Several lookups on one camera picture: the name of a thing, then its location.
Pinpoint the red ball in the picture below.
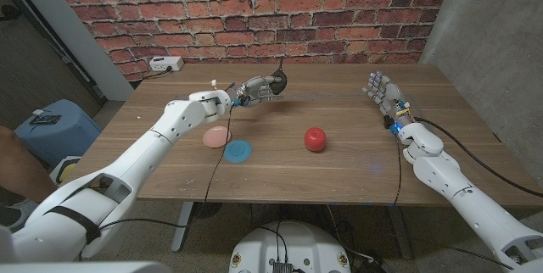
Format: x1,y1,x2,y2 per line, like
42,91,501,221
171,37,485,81
304,126,327,153

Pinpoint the white power strip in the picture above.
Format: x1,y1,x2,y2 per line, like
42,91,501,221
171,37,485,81
148,55,185,73

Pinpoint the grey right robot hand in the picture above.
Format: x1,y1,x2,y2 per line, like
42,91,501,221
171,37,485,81
362,70,413,128

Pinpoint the grey table leg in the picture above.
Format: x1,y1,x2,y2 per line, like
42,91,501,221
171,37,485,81
385,205,413,260
171,202,194,253

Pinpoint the white robot torso base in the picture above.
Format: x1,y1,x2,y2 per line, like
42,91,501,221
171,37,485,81
228,220,352,273

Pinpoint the black power strip cord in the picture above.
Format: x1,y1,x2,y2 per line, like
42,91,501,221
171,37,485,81
134,65,174,90

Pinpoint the grey black sneaker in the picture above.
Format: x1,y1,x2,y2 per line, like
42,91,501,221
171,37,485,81
0,198,39,227

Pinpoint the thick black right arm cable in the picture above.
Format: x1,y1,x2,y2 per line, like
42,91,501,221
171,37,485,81
414,116,543,200

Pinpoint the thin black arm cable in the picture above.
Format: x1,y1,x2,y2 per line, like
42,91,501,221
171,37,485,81
78,105,234,262
389,135,403,207

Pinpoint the blue plastic bin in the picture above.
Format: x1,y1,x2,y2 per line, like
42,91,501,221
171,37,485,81
15,98,103,167

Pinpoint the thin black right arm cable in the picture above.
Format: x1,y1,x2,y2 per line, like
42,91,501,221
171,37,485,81
389,135,403,207

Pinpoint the person's bare leg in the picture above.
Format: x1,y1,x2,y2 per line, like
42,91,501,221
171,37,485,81
0,125,59,204

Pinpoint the pink round disc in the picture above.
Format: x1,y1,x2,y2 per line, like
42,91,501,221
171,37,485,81
202,125,232,149

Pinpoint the blue round disc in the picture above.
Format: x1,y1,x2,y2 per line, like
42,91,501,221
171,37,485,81
223,138,253,164

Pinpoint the dark round floor object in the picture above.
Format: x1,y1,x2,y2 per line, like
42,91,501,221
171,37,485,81
190,202,222,220

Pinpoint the black phone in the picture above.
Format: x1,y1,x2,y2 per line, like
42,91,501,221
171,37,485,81
28,114,63,126

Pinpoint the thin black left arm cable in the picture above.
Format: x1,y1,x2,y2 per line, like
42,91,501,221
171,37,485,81
78,105,234,262

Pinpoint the red brick printed backdrop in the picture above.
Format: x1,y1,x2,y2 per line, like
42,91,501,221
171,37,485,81
44,0,456,82

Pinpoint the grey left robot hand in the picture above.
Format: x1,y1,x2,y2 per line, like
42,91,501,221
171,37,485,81
231,75,284,109

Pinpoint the black rubber air blower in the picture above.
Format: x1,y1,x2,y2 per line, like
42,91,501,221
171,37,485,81
270,56,288,96

